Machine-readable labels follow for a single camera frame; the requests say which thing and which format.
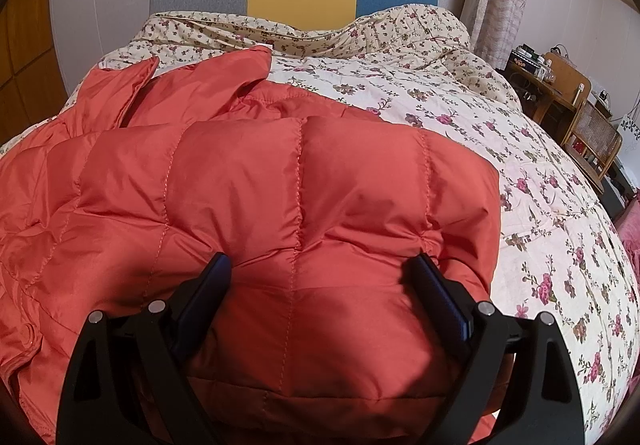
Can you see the orange quilted jacket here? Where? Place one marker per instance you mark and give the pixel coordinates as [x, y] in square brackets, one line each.
[300, 185]

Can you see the pink cloth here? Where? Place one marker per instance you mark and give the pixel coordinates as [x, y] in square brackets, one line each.
[631, 230]

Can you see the wooden chair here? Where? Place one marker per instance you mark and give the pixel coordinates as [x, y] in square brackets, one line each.
[595, 130]

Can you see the dark box on desk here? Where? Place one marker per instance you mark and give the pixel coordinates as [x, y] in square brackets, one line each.
[525, 61]

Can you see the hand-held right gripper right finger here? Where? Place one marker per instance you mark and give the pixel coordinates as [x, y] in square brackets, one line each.
[441, 296]

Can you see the wooden desk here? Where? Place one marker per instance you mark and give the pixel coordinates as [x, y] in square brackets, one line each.
[542, 97]

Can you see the floral bedspread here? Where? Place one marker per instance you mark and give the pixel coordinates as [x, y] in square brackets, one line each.
[500, 135]

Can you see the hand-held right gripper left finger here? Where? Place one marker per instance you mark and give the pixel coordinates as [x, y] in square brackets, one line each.
[204, 306]

